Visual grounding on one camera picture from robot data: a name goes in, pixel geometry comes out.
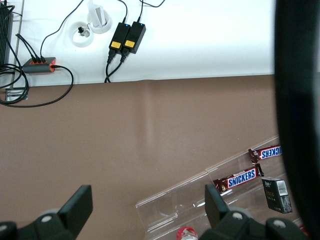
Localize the clear acrylic stepped stand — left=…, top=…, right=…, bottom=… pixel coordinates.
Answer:
left=135, top=134, right=308, bottom=240

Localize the black adapter output cable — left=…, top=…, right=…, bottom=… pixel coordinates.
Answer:
left=103, top=48, right=117, bottom=84
left=104, top=51, right=130, bottom=83

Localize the thick black blurred cable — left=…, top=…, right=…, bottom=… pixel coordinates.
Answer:
left=273, top=0, right=320, bottom=240

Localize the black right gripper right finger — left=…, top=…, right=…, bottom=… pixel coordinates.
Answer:
left=199, top=184, right=309, bottom=240

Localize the small black white clip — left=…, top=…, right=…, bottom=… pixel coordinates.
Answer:
left=77, top=25, right=91, bottom=38

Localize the black adapter mains cable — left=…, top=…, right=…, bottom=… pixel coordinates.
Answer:
left=113, top=0, right=129, bottom=25
left=136, top=0, right=166, bottom=24

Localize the silver metal bracket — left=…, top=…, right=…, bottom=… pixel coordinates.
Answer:
left=4, top=87, right=29, bottom=101

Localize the red capped gum bottle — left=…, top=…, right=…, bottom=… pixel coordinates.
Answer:
left=176, top=226, right=200, bottom=240

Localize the brown table cover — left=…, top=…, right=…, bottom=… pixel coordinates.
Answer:
left=0, top=73, right=283, bottom=240

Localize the black usb cable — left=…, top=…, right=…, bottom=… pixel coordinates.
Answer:
left=15, top=33, right=37, bottom=62
left=39, top=0, right=86, bottom=60
left=17, top=34, right=42, bottom=63

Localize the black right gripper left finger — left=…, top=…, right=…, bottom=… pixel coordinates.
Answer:
left=0, top=184, right=94, bottom=240

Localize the Snickers chocolate bar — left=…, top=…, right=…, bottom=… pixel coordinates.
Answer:
left=247, top=144, right=283, bottom=163
left=212, top=163, right=265, bottom=195

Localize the small black box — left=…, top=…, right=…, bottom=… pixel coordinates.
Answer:
left=261, top=176, right=293, bottom=215

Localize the black finned device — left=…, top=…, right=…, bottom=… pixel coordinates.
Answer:
left=0, top=4, right=15, bottom=66

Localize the black power adapter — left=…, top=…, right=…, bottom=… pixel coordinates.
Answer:
left=121, top=21, right=147, bottom=55
left=108, top=21, right=131, bottom=52

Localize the grey orange usb hub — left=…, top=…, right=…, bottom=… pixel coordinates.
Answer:
left=21, top=56, right=57, bottom=75

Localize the black looped hub cable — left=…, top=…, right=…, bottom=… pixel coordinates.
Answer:
left=0, top=64, right=75, bottom=108

